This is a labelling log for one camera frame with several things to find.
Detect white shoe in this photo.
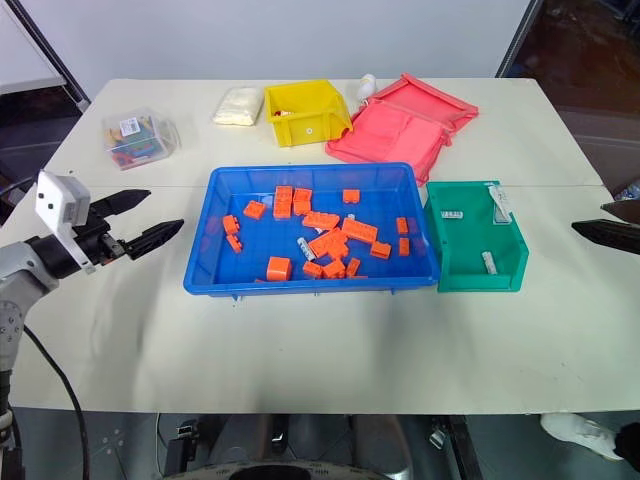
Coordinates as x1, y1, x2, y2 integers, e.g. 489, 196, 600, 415
540, 412, 624, 462

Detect grey metal frame post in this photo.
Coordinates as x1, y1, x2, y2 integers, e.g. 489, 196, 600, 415
494, 0, 545, 79

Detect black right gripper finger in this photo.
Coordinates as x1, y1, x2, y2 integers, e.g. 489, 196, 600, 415
571, 218, 640, 256
599, 199, 640, 225

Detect pink plastic trays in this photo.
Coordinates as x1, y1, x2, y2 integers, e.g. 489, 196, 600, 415
324, 98, 453, 184

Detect green plastic bin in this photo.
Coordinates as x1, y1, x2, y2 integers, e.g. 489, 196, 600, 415
423, 180, 531, 294

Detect large orange building block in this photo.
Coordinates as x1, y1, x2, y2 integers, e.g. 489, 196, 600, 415
307, 228, 350, 260

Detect white board panel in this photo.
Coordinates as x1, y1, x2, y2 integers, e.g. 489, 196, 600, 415
0, 0, 68, 96

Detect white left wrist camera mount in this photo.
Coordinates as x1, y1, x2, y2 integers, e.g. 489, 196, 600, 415
34, 169, 97, 276

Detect black table leg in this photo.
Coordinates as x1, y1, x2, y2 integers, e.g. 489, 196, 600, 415
446, 414, 484, 480

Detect clear box of coloured pieces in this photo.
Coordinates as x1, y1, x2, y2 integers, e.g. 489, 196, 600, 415
101, 105, 182, 172

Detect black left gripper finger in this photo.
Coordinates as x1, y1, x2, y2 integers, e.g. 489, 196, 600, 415
125, 218, 186, 261
96, 188, 153, 220

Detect white plastic bottle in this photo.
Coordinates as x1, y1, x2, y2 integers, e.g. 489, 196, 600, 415
355, 73, 378, 105

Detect white plastic bag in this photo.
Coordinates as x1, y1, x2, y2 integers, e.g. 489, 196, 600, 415
211, 86, 265, 129

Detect long orange building block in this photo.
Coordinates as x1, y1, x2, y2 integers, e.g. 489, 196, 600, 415
340, 217, 380, 244
301, 210, 342, 232

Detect tall orange building block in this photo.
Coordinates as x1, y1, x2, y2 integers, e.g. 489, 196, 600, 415
272, 185, 294, 221

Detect rounded orange building block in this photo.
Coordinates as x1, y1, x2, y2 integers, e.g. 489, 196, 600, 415
265, 255, 293, 283

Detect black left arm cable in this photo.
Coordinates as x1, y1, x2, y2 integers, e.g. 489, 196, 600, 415
21, 323, 92, 480

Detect pink fabric box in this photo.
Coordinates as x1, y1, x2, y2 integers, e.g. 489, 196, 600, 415
368, 72, 481, 135

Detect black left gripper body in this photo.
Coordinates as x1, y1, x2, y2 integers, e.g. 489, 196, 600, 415
71, 198, 134, 268

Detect yellow plastic bin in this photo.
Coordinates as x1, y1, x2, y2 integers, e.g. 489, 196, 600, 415
262, 79, 355, 149

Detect blue plastic tray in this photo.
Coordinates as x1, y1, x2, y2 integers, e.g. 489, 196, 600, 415
182, 162, 442, 301

